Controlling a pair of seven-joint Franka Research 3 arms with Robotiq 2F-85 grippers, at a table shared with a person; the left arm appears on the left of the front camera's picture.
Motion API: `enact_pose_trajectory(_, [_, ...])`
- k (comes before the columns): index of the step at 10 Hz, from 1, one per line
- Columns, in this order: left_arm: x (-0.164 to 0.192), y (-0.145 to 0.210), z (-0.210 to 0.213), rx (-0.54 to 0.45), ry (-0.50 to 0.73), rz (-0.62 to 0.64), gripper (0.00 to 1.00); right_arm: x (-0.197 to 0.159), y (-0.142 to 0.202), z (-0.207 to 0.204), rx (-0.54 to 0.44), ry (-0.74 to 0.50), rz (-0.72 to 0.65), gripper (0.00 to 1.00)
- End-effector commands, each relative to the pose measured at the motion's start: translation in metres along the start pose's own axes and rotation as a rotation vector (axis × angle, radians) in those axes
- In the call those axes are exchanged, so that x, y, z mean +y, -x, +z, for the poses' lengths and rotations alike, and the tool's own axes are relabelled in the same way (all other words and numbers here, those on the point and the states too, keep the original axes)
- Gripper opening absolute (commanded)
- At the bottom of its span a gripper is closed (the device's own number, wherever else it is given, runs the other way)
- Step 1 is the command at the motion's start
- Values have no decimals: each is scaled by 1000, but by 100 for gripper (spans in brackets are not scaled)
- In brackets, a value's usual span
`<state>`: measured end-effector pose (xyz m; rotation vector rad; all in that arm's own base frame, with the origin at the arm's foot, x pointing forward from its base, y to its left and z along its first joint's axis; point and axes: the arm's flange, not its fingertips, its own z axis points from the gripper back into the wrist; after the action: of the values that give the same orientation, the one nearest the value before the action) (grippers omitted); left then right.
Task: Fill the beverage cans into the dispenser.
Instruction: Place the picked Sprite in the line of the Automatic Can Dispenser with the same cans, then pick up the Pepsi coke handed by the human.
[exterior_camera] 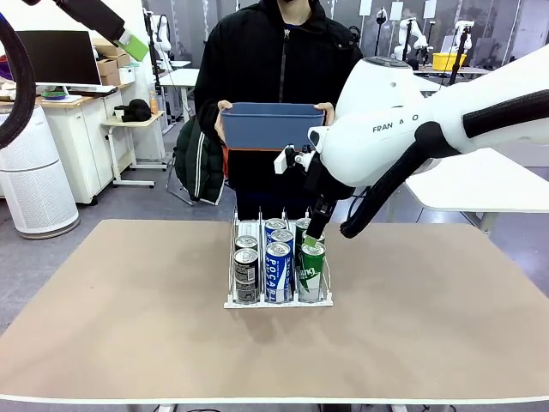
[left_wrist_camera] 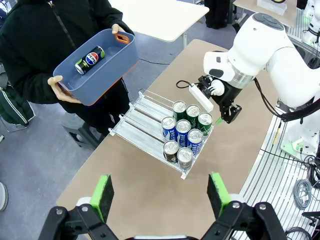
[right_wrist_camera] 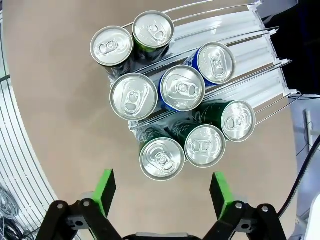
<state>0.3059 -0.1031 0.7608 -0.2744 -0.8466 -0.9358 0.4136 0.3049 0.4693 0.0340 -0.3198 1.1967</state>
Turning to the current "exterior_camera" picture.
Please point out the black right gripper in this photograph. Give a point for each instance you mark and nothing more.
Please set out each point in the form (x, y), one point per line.
(323, 184)

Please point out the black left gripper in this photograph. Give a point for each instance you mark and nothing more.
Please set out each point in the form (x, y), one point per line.
(77, 6)

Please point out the blue plastic bin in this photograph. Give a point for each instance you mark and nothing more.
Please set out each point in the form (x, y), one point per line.
(270, 129)

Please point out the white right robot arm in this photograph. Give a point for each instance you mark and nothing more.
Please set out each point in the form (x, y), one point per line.
(377, 163)

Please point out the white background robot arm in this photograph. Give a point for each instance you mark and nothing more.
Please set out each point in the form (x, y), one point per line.
(463, 23)
(163, 34)
(419, 42)

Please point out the clear plastic can dispenser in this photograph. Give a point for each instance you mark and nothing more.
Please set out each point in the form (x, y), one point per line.
(279, 305)

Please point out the person's left hand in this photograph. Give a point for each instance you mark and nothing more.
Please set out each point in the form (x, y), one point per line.
(329, 113)

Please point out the person's right hand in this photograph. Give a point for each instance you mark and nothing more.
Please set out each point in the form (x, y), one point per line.
(219, 124)

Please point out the brown cardboard box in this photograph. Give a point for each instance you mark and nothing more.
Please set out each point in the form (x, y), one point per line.
(106, 67)
(110, 79)
(103, 48)
(123, 64)

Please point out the small white box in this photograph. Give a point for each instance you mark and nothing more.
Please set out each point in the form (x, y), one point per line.
(127, 75)

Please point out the black keyboard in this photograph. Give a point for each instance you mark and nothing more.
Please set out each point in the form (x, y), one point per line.
(94, 90)

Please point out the white background table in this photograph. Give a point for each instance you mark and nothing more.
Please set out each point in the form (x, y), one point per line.
(180, 77)

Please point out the orange bottle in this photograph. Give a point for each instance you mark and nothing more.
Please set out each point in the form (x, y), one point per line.
(153, 105)

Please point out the black cap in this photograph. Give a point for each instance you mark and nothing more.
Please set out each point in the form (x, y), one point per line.
(137, 109)

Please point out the black Pepsi can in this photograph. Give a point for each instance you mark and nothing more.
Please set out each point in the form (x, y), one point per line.
(246, 274)
(246, 241)

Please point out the small white rolling table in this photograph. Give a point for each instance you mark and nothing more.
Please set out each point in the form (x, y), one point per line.
(133, 120)

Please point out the green plate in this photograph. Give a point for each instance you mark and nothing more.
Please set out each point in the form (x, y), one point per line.
(55, 94)

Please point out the orange garment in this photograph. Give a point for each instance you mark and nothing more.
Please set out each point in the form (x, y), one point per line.
(225, 163)

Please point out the person in black jacket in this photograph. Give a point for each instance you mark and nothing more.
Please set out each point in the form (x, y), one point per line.
(257, 64)

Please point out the dark green jacket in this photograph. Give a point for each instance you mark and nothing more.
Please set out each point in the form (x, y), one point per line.
(193, 163)

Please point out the white air purifier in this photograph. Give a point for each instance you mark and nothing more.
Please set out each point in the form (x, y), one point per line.
(47, 180)

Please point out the white side table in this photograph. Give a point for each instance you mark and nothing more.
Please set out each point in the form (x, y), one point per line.
(493, 193)

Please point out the black tripod pole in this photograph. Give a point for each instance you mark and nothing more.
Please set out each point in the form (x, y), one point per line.
(460, 47)
(407, 43)

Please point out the yellow plastic crate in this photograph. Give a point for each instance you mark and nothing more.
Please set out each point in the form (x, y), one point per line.
(448, 62)

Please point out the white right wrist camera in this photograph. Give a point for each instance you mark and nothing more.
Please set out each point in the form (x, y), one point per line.
(283, 163)

